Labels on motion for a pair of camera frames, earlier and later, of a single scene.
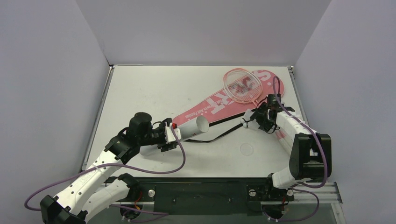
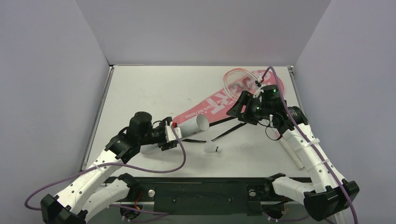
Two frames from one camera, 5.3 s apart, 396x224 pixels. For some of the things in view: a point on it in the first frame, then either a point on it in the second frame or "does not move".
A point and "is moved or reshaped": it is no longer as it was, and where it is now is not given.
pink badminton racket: x=243 y=86 does not move
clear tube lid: x=246 y=149 does not move
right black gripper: x=258 y=116 to x=244 y=108
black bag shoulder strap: x=220 y=122 does not move
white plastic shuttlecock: x=252 y=124 is moved or reshaped
